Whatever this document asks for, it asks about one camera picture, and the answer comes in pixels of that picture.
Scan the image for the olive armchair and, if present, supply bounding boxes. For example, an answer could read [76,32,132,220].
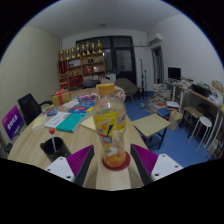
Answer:
[114,77,138,103]

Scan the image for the white booklet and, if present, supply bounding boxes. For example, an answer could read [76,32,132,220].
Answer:
[43,111,71,129]

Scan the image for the small blue book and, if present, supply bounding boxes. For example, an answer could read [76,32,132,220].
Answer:
[42,105,59,117]

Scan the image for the cream book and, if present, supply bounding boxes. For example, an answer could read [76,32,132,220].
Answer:
[31,113,48,132]

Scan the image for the long wooden desk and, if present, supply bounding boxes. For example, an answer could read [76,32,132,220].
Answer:
[164,79,224,158]

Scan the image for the pink pouch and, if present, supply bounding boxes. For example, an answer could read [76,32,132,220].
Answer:
[77,93,98,102]

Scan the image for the dark square stool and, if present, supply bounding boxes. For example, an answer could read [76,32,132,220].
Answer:
[179,105,203,133]

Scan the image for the black microphone stand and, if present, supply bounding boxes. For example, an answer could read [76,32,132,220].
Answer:
[138,58,148,98]

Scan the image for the black office chair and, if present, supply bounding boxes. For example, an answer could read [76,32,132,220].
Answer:
[17,93,54,126]

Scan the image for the yellow gift box red ribbon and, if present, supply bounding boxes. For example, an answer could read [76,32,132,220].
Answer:
[51,88,72,108]

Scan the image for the black cup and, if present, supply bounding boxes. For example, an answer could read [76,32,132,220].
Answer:
[39,136,72,163]

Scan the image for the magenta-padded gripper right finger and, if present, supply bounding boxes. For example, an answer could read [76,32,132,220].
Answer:
[129,143,184,186]

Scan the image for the white round stool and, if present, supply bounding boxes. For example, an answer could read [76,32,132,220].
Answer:
[193,115,213,153]

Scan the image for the yellow-labelled clear drink bottle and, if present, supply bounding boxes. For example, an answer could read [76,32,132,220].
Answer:
[92,82,128,169]

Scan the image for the tan notepad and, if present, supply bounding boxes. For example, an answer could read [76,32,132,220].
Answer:
[80,115,98,132]

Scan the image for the black computer monitor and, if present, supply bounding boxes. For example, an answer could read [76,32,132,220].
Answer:
[167,66,182,81]

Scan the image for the pile of books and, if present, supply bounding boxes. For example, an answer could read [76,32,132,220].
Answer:
[146,83,181,118]

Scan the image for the flat round red coaster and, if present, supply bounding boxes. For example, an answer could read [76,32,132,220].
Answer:
[101,150,132,172]

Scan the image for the small wooden side table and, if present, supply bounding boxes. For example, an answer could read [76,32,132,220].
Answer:
[131,113,172,151]

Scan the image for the teal book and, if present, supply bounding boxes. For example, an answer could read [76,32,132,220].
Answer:
[55,112,87,134]

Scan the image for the purple sign board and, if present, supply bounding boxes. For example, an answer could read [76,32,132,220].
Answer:
[1,104,25,141]

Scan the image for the red-ball stirrer stick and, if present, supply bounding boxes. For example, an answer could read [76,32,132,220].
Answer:
[48,127,58,154]

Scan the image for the blue and red book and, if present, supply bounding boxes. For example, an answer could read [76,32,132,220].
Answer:
[67,99,98,115]

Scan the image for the wooden shelf unit with trophies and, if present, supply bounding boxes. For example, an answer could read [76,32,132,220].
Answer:
[57,39,107,90]

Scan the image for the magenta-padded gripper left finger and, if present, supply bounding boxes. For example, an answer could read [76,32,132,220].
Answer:
[44,144,96,188]

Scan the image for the white air conditioner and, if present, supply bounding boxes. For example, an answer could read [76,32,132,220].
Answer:
[146,32,164,48]

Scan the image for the brown paper bag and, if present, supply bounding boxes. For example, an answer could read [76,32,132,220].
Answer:
[167,110,184,132]

